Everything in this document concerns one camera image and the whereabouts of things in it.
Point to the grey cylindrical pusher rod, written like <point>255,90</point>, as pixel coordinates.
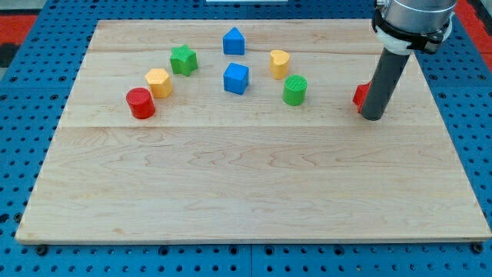
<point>383,83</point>

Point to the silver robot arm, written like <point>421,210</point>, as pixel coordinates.
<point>403,27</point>

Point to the yellow heart block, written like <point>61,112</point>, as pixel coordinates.
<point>279,63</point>

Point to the blue cube block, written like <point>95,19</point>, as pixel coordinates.
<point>236,78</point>

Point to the red block behind rod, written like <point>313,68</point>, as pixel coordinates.
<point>360,95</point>

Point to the green cylinder block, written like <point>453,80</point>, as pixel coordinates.
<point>295,87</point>

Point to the blue house-shaped block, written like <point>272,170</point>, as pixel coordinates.
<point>233,42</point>

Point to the green star block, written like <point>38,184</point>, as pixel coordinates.
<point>183,60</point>

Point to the wooden board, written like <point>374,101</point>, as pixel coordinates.
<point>213,167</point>

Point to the yellow hexagon block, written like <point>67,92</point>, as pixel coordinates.
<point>159,82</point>

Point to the red cylinder block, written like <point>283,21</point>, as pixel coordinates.
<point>140,103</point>

